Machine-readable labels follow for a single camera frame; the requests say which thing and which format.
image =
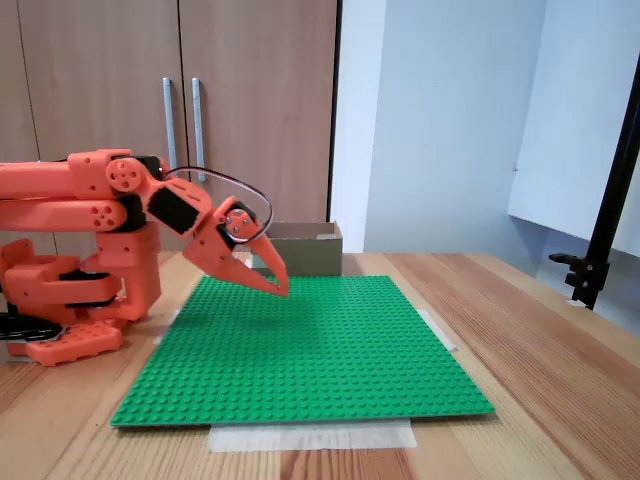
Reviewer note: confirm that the open cardboard box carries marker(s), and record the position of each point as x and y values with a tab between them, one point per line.
310	255

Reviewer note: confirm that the green lego baseplate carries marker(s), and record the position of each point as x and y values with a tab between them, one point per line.
300	375

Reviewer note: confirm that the masking tape strip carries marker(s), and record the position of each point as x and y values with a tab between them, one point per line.
159	340
442	335
310	440

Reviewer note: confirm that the brown wooden cabinet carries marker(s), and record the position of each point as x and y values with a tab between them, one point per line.
260	100

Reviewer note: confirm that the small white tape piece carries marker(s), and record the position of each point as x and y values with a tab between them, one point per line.
576	303

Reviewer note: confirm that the black stand with clamp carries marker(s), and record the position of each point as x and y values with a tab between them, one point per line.
607	220

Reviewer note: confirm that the white wall panel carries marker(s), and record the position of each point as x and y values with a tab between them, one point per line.
565	150

